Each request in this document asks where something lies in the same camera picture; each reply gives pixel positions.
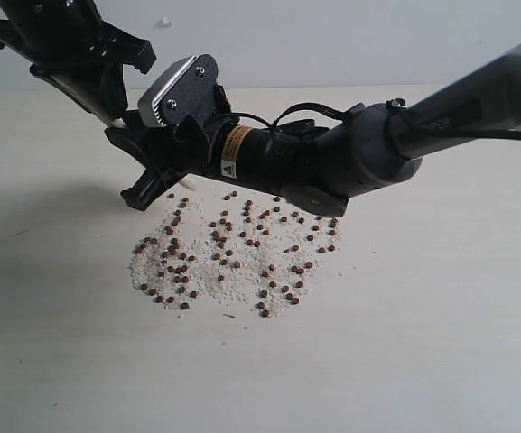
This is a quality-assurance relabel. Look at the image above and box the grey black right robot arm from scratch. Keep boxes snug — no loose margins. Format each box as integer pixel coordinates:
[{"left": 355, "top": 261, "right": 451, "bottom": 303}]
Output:
[{"left": 106, "top": 44, "right": 521, "bottom": 217}]

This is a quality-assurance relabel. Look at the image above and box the pile of beans and rice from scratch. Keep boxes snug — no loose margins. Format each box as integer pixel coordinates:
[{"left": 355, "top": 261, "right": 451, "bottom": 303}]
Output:
[{"left": 129, "top": 189, "right": 340, "bottom": 318}]

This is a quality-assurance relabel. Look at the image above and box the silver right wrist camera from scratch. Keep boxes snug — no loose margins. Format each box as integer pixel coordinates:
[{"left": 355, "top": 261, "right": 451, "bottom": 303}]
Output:
[{"left": 137, "top": 54, "right": 219, "bottom": 128}]

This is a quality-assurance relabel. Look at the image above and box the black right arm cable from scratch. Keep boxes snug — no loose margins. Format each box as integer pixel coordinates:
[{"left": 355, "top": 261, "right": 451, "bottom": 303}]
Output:
[{"left": 230, "top": 97, "right": 521, "bottom": 141}]

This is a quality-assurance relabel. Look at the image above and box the white wall hook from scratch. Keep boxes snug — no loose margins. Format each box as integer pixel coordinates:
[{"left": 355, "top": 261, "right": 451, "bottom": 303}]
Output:
[{"left": 155, "top": 17, "right": 174, "bottom": 29}]

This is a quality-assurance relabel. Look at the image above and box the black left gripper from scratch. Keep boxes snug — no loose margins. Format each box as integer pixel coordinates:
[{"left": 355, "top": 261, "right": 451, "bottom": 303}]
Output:
[{"left": 0, "top": 0, "right": 156, "bottom": 126}]

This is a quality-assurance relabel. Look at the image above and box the white wooden paint brush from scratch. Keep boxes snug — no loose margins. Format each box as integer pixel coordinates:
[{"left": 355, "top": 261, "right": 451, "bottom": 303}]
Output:
[{"left": 109, "top": 118, "right": 126, "bottom": 128}]

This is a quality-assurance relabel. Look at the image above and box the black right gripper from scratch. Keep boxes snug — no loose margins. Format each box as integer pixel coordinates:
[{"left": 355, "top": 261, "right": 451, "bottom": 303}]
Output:
[{"left": 119, "top": 84, "right": 287, "bottom": 211}]

